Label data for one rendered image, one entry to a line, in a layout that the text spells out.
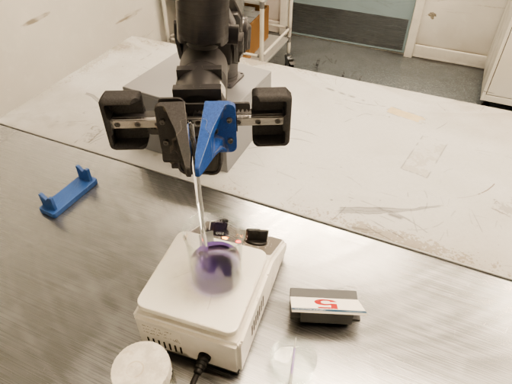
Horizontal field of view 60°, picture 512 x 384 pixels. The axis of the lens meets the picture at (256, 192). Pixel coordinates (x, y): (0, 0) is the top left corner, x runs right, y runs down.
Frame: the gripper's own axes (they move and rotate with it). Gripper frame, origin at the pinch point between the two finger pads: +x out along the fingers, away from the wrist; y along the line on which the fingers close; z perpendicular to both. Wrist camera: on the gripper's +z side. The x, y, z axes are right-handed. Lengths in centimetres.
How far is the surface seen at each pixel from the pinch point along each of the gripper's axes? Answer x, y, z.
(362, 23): -280, -92, 100
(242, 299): 5.0, -3.9, 17.1
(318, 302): 1.0, -13.6, 24.1
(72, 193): -22.0, 24.1, 24.9
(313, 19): -296, -60, 103
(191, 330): 7.4, 1.7, 19.0
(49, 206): -18.5, 26.5, 24.2
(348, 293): -1.1, -18.1, 25.5
